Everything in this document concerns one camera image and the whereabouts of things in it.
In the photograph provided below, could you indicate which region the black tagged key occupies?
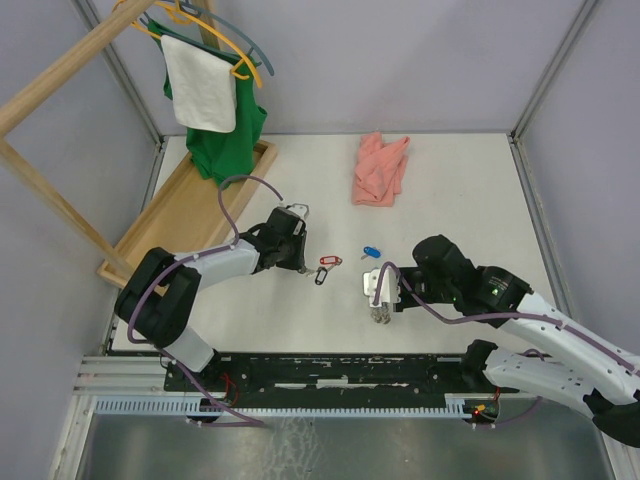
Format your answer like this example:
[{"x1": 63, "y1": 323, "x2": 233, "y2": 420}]
[{"x1": 299, "y1": 266, "x2": 329, "y2": 286}]

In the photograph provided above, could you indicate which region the keyring holder with blue handle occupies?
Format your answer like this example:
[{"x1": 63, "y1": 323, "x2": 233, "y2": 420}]
[{"x1": 370, "y1": 302, "x2": 393, "y2": 325}]

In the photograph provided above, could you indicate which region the red tagged key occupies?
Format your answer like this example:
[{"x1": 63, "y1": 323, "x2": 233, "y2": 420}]
[{"x1": 320, "y1": 255, "x2": 343, "y2": 271}]

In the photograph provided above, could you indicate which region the blue tagged key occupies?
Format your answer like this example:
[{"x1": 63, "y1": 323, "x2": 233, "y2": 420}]
[{"x1": 361, "y1": 246, "x2": 382, "y2": 260}]

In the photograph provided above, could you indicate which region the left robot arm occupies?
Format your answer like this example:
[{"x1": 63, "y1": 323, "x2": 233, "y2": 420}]
[{"x1": 114, "y1": 203, "x2": 309, "y2": 390}]

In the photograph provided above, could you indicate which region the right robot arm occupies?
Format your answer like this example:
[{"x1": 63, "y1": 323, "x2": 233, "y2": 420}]
[{"x1": 382, "y1": 235, "x2": 639, "y2": 447}]

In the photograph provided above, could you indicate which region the green shirt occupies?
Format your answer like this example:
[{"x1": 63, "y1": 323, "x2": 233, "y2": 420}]
[{"x1": 148, "y1": 20, "x2": 267, "y2": 184}]

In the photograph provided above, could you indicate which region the wooden tray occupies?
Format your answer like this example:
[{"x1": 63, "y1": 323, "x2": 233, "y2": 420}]
[{"x1": 115, "y1": 154, "x2": 259, "y2": 267}]

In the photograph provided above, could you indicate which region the pink cloth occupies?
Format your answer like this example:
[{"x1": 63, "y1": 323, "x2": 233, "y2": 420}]
[{"x1": 351, "y1": 132, "x2": 410, "y2": 208}]

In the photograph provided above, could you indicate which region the white towel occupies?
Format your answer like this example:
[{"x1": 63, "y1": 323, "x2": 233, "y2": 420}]
[{"x1": 161, "y1": 35, "x2": 236, "y2": 133}]

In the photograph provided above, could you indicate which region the grey blue hanger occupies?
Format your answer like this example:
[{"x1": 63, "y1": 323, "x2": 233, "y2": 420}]
[{"x1": 153, "y1": 1, "x2": 275, "y2": 88}]

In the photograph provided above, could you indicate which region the yellow hanger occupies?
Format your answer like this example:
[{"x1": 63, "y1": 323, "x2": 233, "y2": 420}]
[{"x1": 111, "y1": 0, "x2": 264, "y2": 90}]

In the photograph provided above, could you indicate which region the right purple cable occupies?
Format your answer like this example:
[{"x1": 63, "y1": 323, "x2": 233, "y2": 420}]
[{"x1": 372, "y1": 262, "x2": 640, "y2": 431}]

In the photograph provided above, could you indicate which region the purple cable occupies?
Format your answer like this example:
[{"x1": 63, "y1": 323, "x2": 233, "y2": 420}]
[
  {"x1": 127, "y1": 174, "x2": 289, "y2": 430},
  {"x1": 372, "y1": 262, "x2": 640, "y2": 431}
]

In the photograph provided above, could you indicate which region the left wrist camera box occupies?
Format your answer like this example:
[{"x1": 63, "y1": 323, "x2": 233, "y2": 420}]
[{"x1": 285, "y1": 203, "x2": 310, "y2": 236}]

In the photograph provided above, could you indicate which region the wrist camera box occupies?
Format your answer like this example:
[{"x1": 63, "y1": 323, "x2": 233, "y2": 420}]
[
  {"x1": 362, "y1": 267, "x2": 400, "y2": 308},
  {"x1": 285, "y1": 203, "x2": 310, "y2": 236}
]

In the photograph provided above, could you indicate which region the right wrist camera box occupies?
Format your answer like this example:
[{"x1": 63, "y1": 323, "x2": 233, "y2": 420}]
[{"x1": 362, "y1": 267, "x2": 400, "y2": 308}]

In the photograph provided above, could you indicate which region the white cable duct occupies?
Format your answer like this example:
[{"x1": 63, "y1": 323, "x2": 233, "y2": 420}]
[{"x1": 94, "y1": 396, "x2": 474, "y2": 420}]

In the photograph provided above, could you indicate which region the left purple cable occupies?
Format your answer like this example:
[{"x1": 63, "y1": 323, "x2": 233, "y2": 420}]
[{"x1": 127, "y1": 174, "x2": 289, "y2": 430}]

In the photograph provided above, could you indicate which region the wooden rack frame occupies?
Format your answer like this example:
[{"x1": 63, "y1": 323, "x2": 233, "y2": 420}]
[{"x1": 0, "y1": 0, "x2": 219, "y2": 294}]

